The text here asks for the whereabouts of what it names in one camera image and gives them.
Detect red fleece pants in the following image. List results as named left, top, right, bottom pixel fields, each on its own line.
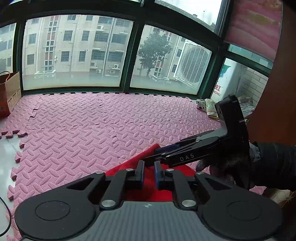
left=104, top=143, right=197, bottom=202

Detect gloved right hand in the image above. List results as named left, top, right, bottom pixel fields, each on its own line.
left=196, top=143, right=261, bottom=190

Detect pastel patterned cloth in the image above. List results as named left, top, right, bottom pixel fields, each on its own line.
left=205, top=98, right=219, bottom=120

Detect brown wooden cabinet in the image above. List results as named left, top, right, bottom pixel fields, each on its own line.
left=247, top=1, right=295, bottom=146

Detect white appliance box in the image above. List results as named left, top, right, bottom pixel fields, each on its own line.
left=210, top=58, right=247, bottom=103

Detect pink foam floor mat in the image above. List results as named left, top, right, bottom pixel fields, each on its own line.
left=0, top=92, right=266, bottom=241

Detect pink patterned roller blind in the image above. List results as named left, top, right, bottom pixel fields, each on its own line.
left=224, top=0, right=282, bottom=61

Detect brown cardboard box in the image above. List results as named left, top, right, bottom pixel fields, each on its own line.
left=0, top=71, right=22, bottom=118

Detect black power cable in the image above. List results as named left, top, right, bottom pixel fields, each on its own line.
left=0, top=196, right=12, bottom=235

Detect green window frame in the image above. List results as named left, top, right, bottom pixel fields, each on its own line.
left=1, top=1, right=271, bottom=98

